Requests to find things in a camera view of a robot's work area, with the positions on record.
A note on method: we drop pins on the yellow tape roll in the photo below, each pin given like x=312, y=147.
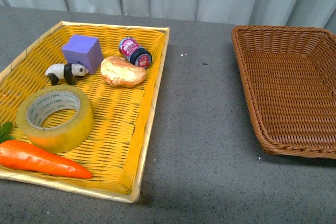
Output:
x=43, y=103

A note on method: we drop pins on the brown wicker basket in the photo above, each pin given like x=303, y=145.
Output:
x=288, y=76

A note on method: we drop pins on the toy bread loaf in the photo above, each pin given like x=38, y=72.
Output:
x=116, y=71

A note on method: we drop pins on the small red-labelled can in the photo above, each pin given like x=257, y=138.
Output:
x=135, y=53

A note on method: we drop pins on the purple foam cube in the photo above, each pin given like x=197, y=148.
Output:
x=84, y=50

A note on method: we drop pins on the toy panda figure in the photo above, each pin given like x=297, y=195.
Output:
x=68, y=72

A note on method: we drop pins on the orange toy carrot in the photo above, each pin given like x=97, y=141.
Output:
x=20, y=155

